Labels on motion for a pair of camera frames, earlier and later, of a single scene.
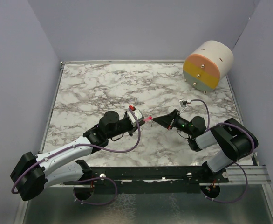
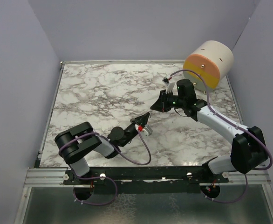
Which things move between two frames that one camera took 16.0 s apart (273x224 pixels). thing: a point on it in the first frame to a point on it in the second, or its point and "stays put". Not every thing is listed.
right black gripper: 167,121 to 161,105
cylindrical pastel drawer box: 207,64 stays put
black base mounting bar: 183,179 stays put
